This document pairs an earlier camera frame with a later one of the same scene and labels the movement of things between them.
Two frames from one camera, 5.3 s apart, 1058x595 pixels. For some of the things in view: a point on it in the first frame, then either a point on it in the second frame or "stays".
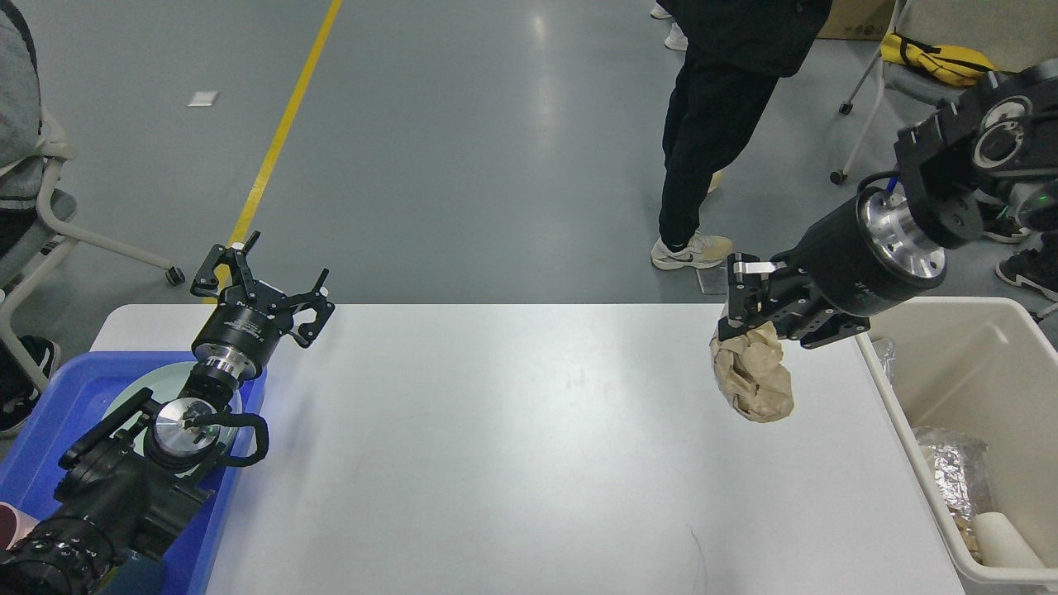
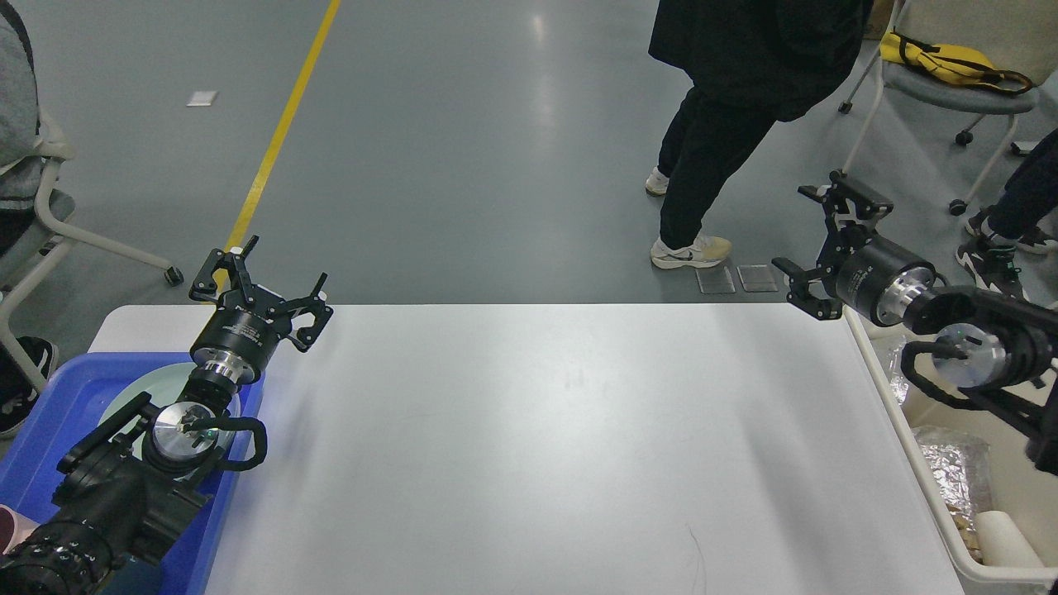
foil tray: (885, 352) -> (898, 384)
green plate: (166, 383) stays
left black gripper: (245, 326) stays
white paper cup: (999, 545) stays
